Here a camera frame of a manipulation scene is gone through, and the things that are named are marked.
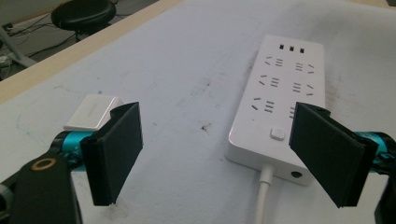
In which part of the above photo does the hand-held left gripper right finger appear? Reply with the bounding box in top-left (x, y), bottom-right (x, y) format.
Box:
top-left (289, 101), bottom-right (396, 209)

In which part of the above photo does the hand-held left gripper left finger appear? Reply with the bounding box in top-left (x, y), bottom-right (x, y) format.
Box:
top-left (51, 101), bottom-right (144, 207)

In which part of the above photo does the white charger block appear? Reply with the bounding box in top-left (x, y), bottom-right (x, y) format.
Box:
top-left (63, 94), bottom-right (124, 132)

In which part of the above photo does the white power strip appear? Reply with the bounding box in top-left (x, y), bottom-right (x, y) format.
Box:
top-left (224, 34), bottom-right (326, 187)

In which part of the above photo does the black round stool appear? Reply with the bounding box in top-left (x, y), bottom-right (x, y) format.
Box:
top-left (50, 0), bottom-right (117, 35)

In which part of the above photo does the grey metal stand leg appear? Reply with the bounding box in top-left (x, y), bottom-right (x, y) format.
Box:
top-left (0, 25), bottom-right (37, 68)

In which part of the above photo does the white power strip cable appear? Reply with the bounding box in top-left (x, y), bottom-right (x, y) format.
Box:
top-left (254, 163), bottom-right (276, 224)

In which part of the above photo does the black floor cable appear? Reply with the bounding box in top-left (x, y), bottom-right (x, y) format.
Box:
top-left (27, 31), bottom-right (78, 59)

